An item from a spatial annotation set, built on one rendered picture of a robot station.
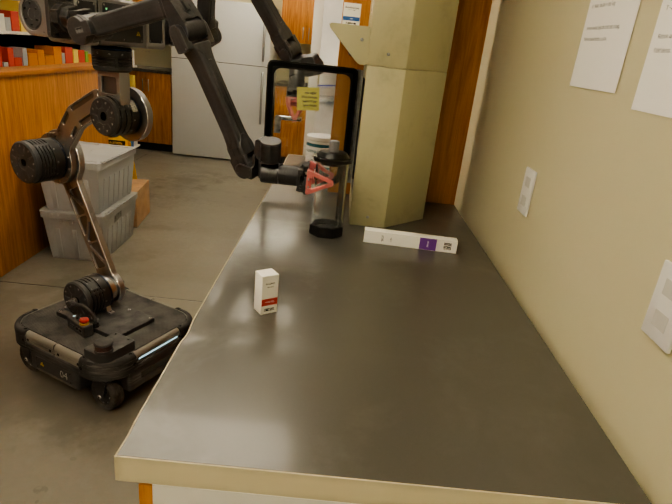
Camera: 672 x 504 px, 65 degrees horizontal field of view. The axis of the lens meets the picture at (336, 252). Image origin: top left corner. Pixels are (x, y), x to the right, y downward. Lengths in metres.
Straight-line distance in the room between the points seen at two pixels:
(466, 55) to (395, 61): 0.46
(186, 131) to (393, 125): 5.37
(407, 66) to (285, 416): 1.07
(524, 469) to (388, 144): 1.04
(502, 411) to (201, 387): 0.48
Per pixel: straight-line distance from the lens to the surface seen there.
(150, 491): 0.80
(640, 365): 0.93
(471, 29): 1.98
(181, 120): 6.80
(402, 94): 1.57
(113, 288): 2.54
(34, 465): 2.23
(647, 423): 0.92
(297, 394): 0.86
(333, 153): 1.46
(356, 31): 1.56
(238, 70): 6.58
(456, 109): 1.98
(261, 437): 0.78
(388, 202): 1.63
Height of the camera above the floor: 1.45
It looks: 21 degrees down
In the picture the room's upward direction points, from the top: 6 degrees clockwise
